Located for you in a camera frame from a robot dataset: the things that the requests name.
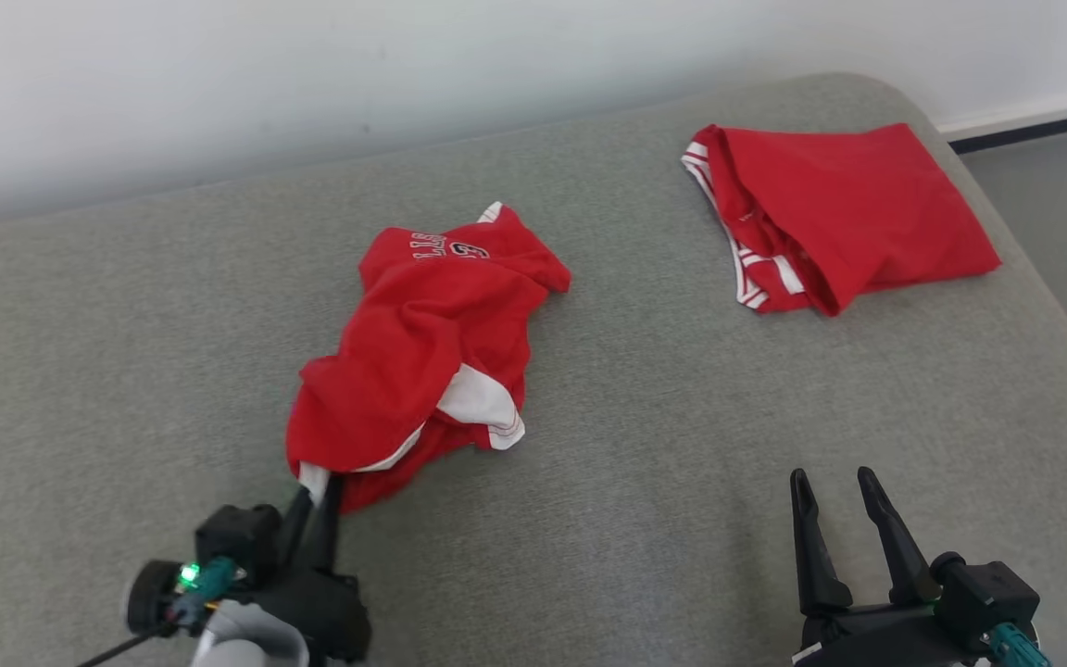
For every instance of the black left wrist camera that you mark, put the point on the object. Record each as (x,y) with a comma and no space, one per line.
(232,537)

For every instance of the red white basketball jersey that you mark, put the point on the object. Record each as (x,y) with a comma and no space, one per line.
(858,204)

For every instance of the red white-striped shorts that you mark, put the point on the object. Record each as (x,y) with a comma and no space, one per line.
(422,333)

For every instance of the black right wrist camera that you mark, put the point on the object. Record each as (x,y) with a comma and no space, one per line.
(987,593)

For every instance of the grey fabric sofa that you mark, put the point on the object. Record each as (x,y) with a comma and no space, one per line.
(645,445)

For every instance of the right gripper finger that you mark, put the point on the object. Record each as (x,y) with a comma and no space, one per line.
(899,556)
(816,556)

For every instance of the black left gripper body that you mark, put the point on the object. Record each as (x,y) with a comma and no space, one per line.
(334,616)

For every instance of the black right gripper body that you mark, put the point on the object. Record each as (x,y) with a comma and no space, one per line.
(885,639)

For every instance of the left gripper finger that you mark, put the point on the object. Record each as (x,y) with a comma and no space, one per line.
(294,537)
(327,537)

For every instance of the white and black skirting board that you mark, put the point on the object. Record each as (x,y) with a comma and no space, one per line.
(1034,120)

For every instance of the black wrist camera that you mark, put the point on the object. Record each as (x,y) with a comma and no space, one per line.
(987,593)
(232,537)

